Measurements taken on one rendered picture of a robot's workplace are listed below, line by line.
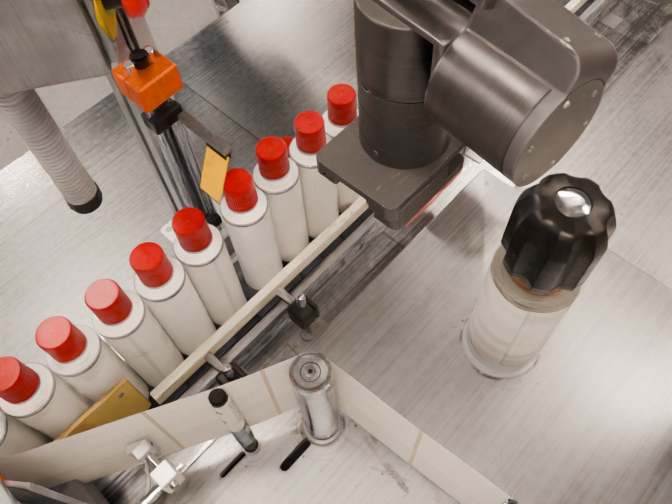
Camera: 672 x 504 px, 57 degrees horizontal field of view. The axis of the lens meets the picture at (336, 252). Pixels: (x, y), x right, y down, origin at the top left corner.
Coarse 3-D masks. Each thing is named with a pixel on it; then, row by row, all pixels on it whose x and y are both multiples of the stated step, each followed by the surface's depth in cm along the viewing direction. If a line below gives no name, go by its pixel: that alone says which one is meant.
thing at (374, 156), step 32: (352, 128) 39; (384, 128) 35; (416, 128) 34; (320, 160) 38; (352, 160) 38; (384, 160) 37; (416, 160) 37; (448, 160) 38; (384, 192) 37; (416, 192) 37
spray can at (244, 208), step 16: (240, 176) 63; (224, 192) 62; (240, 192) 62; (256, 192) 65; (224, 208) 66; (240, 208) 64; (256, 208) 65; (240, 224) 65; (256, 224) 66; (272, 224) 70; (240, 240) 68; (256, 240) 68; (272, 240) 71; (240, 256) 72; (256, 256) 71; (272, 256) 73; (256, 272) 74; (272, 272) 76; (256, 288) 78
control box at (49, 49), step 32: (0, 0) 36; (32, 0) 36; (64, 0) 37; (96, 0) 38; (0, 32) 38; (32, 32) 38; (64, 32) 38; (96, 32) 40; (0, 64) 39; (32, 64) 40; (64, 64) 40; (96, 64) 41
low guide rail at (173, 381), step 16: (576, 0) 99; (352, 208) 81; (336, 224) 79; (320, 240) 78; (304, 256) 77; (288, 272) 76; (272, 288) 75; (256, 304) 74; (240, 320) 73; (224, 336) 73; (208, 352) 72; (176, 368) 71; (192, 368) 71; (160, 384) 70; (176, 384) 71; (160, 400) 70
